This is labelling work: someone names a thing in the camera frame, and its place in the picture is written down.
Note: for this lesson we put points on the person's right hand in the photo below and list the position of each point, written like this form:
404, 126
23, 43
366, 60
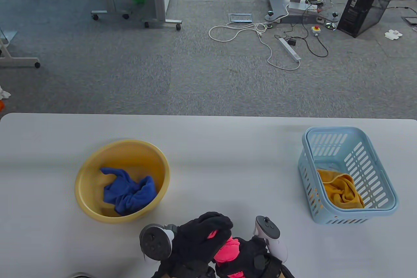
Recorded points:
254, 258

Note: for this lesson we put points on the person's left hand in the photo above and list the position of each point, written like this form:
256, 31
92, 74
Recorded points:
192, 242

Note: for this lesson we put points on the pink square towel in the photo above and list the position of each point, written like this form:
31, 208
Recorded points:
228, 250

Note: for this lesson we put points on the blue square towel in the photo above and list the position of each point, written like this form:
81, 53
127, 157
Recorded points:
130, 193

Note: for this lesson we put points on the yellow square towel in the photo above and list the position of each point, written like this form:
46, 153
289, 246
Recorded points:
338, 190

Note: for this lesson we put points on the yellow plastic basin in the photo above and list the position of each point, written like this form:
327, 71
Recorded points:
130, 154

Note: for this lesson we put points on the light blue plastic basket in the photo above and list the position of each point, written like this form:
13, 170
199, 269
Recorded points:
338, 147

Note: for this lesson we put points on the black power adapter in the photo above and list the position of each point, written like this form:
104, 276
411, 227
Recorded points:
291, 42

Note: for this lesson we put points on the silver floor outlet box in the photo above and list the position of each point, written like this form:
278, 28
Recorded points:
240, 18

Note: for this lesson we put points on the red emergency stop button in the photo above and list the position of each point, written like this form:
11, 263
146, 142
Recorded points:
316, 30

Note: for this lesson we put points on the white paper scrap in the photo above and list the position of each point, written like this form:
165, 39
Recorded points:
5, 94

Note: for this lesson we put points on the grey wheeled table foot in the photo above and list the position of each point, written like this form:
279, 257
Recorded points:
19, 61

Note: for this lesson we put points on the white crumpled paper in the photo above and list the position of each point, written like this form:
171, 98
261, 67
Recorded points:
393, 34

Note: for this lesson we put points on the black computer tower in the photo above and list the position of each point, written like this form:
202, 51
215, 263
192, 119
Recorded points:
374, 1

